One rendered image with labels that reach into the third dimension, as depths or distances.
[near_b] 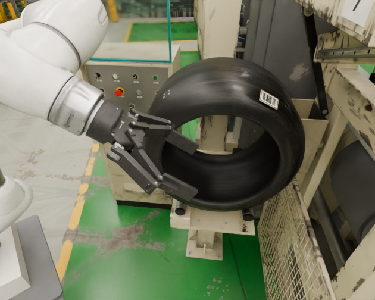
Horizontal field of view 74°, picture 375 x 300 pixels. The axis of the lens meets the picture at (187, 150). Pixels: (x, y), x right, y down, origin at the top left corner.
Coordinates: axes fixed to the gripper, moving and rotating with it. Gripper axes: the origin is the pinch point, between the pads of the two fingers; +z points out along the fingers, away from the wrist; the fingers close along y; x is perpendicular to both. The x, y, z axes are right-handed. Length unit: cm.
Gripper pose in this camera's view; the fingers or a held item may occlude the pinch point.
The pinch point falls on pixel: (190, 167)
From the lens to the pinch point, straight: 50.2
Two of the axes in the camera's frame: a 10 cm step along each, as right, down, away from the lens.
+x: 5.5, -6.4, -5.3
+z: 8.3, 4.7, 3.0
